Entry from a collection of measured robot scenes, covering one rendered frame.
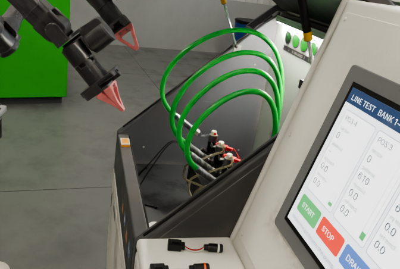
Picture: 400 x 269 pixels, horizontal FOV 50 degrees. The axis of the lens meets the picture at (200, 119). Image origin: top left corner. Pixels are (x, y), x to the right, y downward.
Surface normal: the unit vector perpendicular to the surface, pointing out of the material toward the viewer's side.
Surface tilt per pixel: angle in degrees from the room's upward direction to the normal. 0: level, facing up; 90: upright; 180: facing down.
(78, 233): 0
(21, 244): 0
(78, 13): 90
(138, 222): 0
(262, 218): 76
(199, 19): 90
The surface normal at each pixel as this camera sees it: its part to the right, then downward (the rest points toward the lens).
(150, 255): 0.15, -0.93
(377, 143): -0.90, -0.27
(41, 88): 0.46, 0.36
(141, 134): 0.23, 0.37
